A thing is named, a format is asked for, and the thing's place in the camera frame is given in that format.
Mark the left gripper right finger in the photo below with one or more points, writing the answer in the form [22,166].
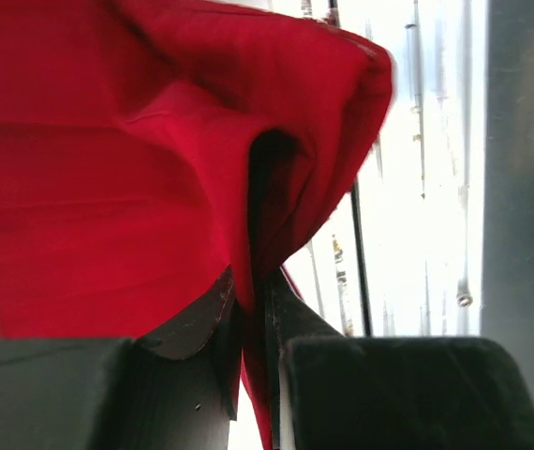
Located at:
[328,391]

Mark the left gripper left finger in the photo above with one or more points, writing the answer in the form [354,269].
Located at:
[175,388]

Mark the red skirt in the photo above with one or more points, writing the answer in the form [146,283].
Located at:
[146,147]

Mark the aluminium rail frame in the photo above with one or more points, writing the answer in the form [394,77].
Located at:
[436,237]

